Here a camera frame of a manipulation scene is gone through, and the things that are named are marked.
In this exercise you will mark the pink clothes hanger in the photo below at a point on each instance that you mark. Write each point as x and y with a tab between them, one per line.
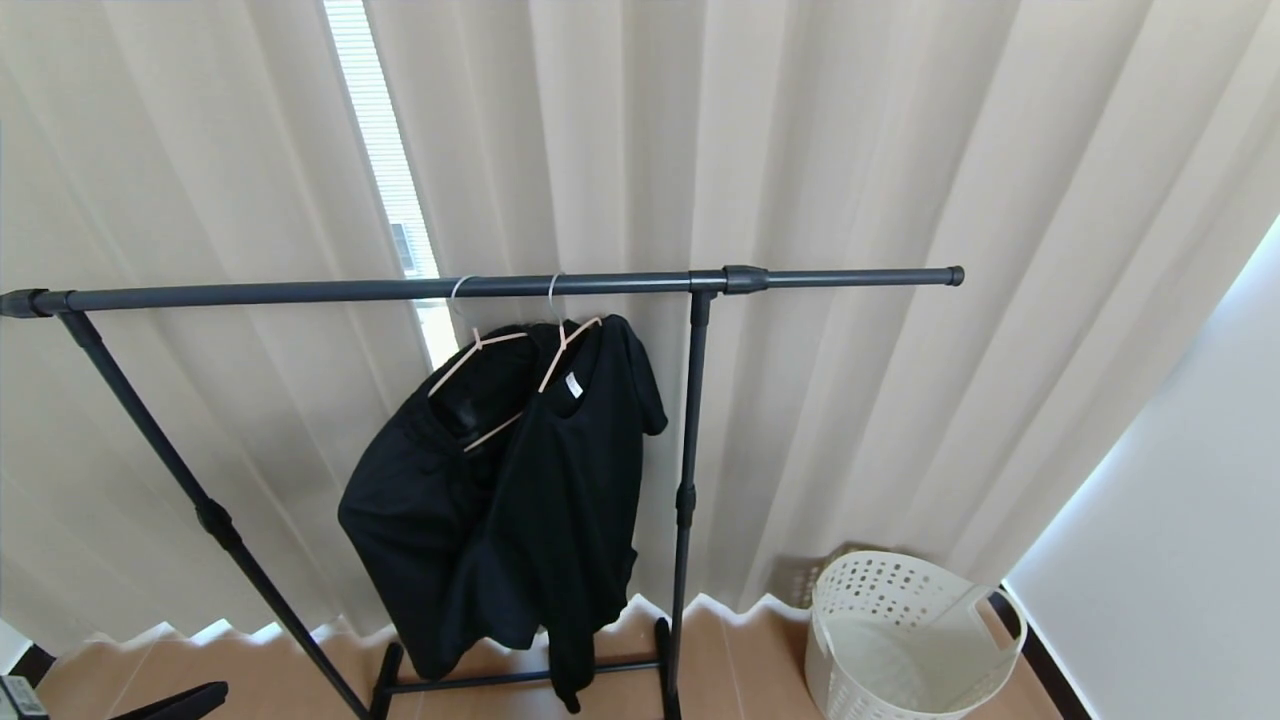
454	368
552	367

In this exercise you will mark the black shorts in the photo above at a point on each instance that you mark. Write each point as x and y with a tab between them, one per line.
420	520

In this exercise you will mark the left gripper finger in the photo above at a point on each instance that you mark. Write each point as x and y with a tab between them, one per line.
185	703

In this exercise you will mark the black clothes rack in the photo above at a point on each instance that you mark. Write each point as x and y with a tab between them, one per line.
300	292

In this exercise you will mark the white laundry basket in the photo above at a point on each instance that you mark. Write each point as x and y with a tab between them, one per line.
870	590

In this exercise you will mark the black shirt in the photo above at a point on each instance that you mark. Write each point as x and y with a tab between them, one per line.
580	500

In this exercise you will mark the window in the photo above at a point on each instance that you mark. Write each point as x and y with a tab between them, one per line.
385	150

